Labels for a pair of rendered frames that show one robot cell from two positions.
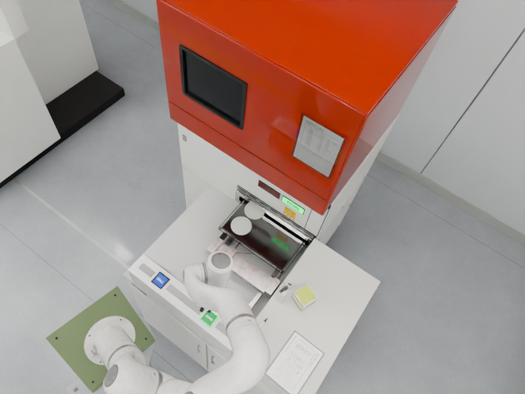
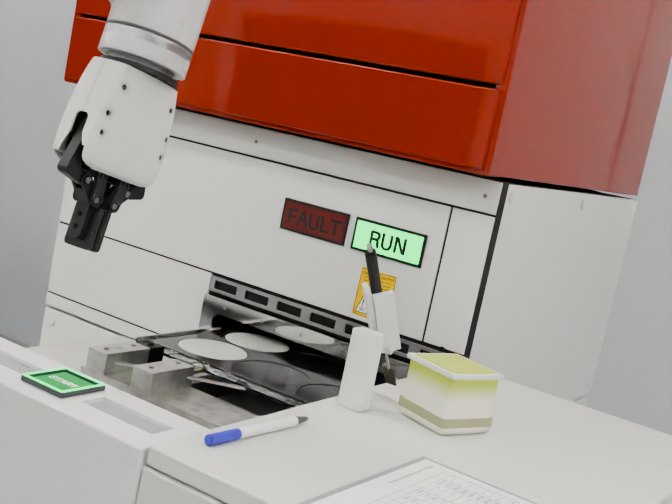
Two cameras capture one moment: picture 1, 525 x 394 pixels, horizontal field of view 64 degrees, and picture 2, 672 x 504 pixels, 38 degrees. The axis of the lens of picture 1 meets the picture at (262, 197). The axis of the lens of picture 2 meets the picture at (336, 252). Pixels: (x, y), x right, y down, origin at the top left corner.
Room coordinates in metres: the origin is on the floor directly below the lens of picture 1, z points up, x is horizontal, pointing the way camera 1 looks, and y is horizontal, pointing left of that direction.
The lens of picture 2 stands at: (-0.40, -0.18, 1.26)
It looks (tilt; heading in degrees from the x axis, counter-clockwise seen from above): 8 degrees down; 5
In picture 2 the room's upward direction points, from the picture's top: 12 degrees clockwise
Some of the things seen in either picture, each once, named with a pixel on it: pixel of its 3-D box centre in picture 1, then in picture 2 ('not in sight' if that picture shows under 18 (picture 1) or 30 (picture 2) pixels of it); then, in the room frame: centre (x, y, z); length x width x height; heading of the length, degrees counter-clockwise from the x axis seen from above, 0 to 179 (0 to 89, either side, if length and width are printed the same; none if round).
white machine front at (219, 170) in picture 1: (246, 183); (242, 252); (1.12, 0.09, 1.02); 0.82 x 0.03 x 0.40; 64
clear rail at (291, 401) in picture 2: (250, 249); (239, 381); (0.84, 0.01, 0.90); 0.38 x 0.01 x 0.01; 64
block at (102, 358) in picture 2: (215, 245); (118, 356); (0.83, 0.17, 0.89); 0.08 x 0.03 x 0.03; 154
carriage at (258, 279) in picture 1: (242, 267); (205, 417); (0.76, 0.03, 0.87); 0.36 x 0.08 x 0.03; 64
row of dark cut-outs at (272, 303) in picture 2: (274, 211); (323, 320); (1.03, -0.07, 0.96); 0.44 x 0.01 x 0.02; 64
